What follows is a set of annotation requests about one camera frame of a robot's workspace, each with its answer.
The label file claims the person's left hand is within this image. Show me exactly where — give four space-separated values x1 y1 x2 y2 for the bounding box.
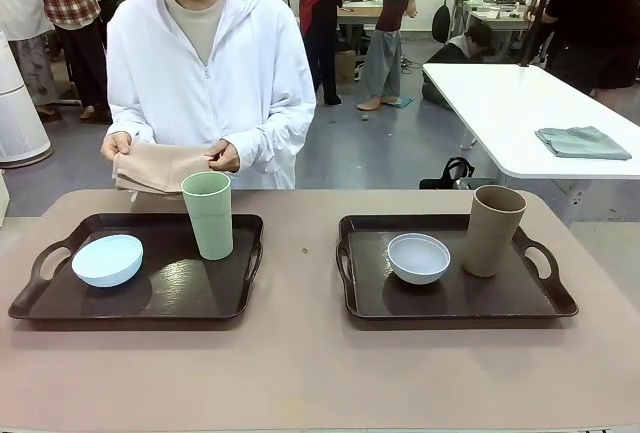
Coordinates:
205 138 242 173

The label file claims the person's right hand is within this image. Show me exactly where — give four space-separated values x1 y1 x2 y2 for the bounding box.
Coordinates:
99 131 135 163

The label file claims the beige cloth mat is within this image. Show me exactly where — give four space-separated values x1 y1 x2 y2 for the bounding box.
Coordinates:
111 141 221 196

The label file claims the pale green tall cup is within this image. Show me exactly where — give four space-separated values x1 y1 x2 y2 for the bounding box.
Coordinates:
180 171 235 261

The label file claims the light blue bowl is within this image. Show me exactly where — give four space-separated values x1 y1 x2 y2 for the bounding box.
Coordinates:
71 234 145 289

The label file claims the white grey bowl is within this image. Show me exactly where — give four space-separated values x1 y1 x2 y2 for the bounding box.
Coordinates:
387 232 452 286

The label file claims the brown tall cup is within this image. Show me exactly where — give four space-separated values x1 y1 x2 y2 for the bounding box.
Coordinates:
460 185 528 278

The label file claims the grey green cloth mat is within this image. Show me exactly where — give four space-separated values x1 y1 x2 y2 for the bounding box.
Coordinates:
534 125 633 161

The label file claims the person's right forearm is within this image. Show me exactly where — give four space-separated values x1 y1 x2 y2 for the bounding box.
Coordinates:
107 107 156 147

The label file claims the person's left forearm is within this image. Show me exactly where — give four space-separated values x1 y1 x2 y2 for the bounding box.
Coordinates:
234 112 314 174

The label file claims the dark brown serving tray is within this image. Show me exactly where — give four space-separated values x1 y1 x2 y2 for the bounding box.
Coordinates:
7 212 265 323
335 213 580 331

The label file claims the person in white hoodie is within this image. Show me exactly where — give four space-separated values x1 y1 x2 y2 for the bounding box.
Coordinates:
106 0 317 190

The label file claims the white cylindrical air purifier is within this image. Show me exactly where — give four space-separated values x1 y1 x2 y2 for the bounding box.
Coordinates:
0 27 54 169

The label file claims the cardboard box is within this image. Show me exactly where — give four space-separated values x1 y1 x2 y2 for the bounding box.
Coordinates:
334 49 357 85

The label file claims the bystander in white top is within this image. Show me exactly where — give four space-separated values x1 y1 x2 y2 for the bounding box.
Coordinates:
0 0 61 109

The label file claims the bystander in red apron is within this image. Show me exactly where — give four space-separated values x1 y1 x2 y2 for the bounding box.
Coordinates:
269 0 351 107

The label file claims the bystander in blue top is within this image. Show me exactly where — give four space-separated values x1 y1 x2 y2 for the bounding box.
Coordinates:
355 0 422 112

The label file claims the black bag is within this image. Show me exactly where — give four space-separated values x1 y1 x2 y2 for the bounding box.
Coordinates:
418 156 476 190

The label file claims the black backpack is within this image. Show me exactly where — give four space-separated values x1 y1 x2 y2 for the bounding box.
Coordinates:
431 0 454 44

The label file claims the crouching bystander with dark hair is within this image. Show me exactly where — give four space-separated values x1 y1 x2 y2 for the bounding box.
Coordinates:
422 20 496 104

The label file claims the white side table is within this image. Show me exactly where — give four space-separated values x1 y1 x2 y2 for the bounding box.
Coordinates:
421 62 640 227

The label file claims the black tripod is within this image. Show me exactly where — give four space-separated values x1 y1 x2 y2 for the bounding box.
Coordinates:
519 0 559 68

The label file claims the bystander in black shirt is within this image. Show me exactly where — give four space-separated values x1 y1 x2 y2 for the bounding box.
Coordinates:
524 0 640 99

